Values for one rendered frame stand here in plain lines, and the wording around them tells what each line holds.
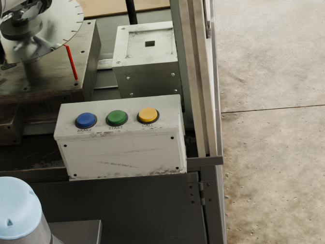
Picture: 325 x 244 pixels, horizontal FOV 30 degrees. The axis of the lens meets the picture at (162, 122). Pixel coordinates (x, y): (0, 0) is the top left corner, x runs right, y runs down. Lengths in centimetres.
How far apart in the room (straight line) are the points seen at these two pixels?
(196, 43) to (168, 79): 29
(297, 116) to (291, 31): 64
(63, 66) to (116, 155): 36
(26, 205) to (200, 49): 46
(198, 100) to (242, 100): 142
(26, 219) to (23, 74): 60
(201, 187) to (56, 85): 45
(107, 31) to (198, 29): 74
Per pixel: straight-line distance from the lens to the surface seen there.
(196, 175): 151
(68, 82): 157
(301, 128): 259
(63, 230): 136
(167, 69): 149
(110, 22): 196
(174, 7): 131
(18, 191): 115
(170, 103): 136
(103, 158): 138
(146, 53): 153
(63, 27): 160
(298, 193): 234
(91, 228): 135
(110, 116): 134
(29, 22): 163
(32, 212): 114
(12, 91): 160
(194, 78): 128
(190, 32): 121
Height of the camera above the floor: 177
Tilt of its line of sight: 42 degrees down
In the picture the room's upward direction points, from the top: 10 degrees counter-clockwise
